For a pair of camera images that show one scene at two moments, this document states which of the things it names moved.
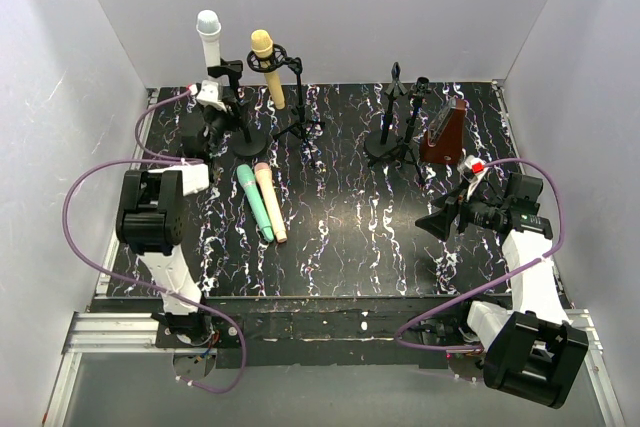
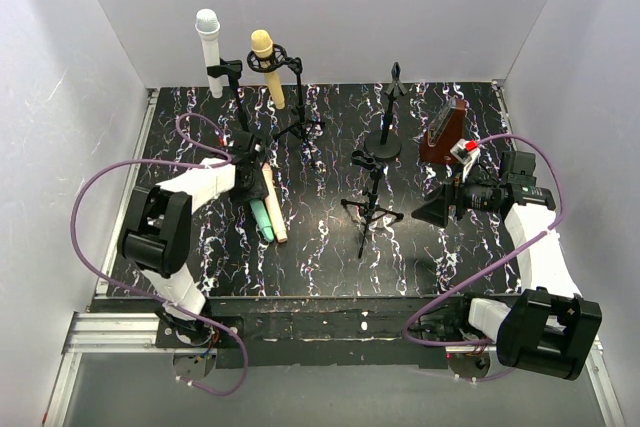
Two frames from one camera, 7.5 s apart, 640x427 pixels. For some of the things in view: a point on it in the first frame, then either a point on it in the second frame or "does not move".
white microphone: (208, 25) does not move
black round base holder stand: (250, 142) does not move
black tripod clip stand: (415, 102) to (371, 209)
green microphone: (248, 180) does not move
